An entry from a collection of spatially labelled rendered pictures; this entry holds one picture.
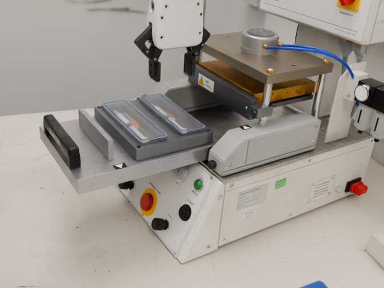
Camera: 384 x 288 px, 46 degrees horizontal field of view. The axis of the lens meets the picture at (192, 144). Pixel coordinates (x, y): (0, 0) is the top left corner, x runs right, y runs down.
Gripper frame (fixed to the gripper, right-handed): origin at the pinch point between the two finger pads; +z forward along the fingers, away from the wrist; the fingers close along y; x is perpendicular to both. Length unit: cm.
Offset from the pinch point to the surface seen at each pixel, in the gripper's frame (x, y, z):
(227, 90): -3.9, 11.0, 4.6
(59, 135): -1.8, -23.8, 8.0
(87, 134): 2.5, -17.1, 11.5
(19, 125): 57, -19, 34
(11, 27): 148, 2, 28
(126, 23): 137, 55, 28
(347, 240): -28, 30, 34
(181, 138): -10.0, -3.6, 9.5
